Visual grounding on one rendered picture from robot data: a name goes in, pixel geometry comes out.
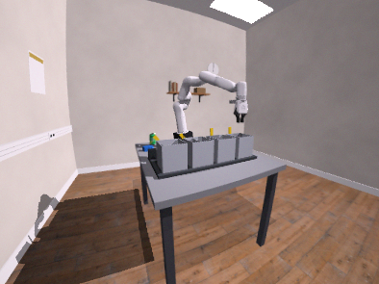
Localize blue box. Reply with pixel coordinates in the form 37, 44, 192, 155
142, 145, 153, 152

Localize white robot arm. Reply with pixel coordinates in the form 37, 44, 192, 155
173, 71, 246, 134

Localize green drink can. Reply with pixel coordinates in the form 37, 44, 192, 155
149, 133, 156, 145

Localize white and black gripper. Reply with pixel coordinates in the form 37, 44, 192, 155
234, 99, 247, 123

